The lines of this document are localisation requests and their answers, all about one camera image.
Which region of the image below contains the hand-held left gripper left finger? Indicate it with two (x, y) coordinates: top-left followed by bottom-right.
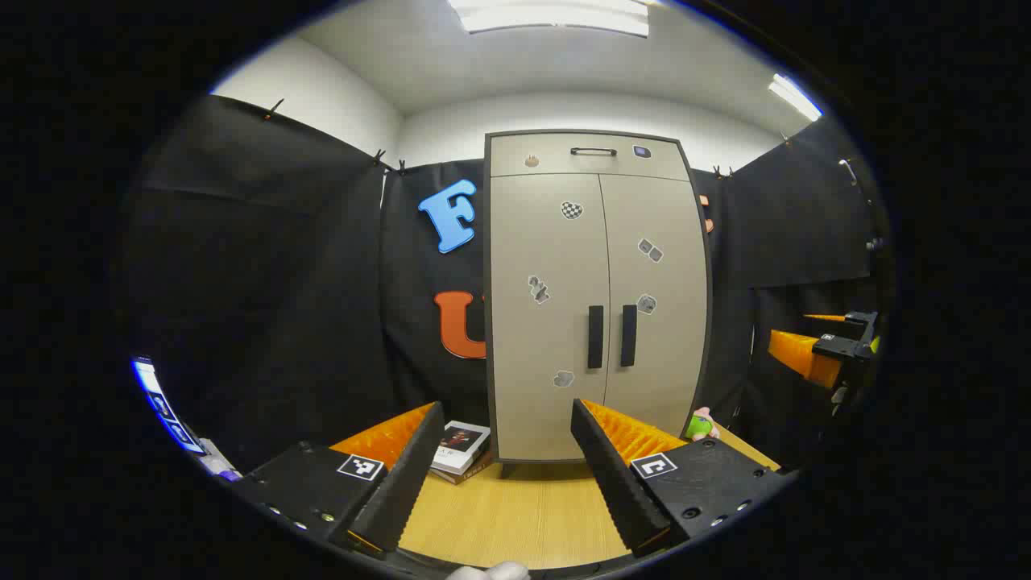
(234, 400), (446, 557)

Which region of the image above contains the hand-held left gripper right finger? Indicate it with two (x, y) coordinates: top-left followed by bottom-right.
(570, 398), (794, 558)

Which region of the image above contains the grey shoe cabinet door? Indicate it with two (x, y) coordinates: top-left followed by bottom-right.
(490, 173), (611, 462)
(600, 173), (710, 440)

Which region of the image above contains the grey double-door shoe cabinet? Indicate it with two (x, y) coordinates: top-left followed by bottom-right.
(483, 129), (714, 466)

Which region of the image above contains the grey cabinet drawer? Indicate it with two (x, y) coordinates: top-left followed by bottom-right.
(489, 133), (691, 181)

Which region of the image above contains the brown book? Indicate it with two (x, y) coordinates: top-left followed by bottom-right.
(429, 459), (494, 486)

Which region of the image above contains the green plush toy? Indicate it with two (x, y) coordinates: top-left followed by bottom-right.
(685, 407), (720, 442)

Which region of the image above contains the white purple object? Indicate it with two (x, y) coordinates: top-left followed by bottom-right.
(197, 437), (242, 483)

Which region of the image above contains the small ceiling light panel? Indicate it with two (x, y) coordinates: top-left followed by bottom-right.
(768, 74), (824, 122)

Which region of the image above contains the black backdrop cloth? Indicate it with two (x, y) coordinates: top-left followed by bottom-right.
(121, 95), (887, 476)

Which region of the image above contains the lit screen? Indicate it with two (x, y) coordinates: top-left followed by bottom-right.
(133, 357), (206, 456)

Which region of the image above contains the large ceiling light panel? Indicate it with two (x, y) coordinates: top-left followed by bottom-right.
(447, 0), (650, 38)

